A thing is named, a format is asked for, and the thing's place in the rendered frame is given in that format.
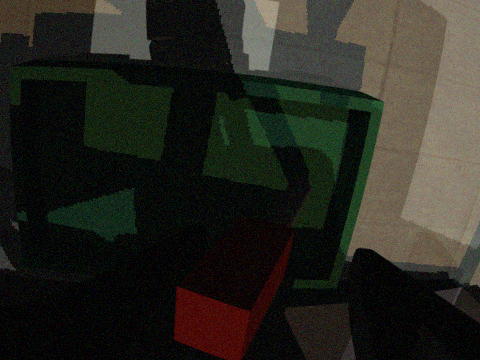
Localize green tray rim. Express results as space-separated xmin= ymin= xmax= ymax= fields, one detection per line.
xmin=9 ymin=60 xmax=385 ymax=289

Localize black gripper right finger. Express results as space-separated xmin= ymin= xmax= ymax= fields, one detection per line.
xmin=347 ymin=248 xmax=480 ymax=360

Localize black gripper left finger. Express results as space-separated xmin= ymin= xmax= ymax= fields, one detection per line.
xmin=0 ymin=225 xmax=207 ymax=360

